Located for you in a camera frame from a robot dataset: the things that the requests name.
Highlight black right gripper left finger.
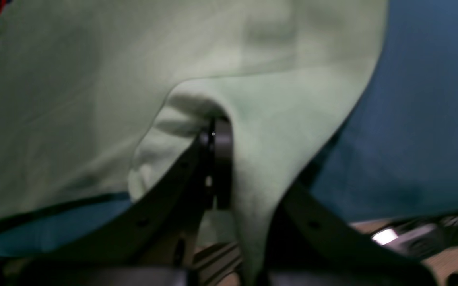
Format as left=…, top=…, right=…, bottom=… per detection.
left=46, top=132, right=211, bottom=267

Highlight light green T-shirt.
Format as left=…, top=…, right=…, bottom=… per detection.
left=0, top=0, right=391, bottom=282

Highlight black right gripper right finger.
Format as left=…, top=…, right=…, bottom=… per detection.
left=213, top=118, right=234, bottom=210

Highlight blue table cloth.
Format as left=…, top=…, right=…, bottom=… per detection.
left=0, top=0, right=458, bottom=257

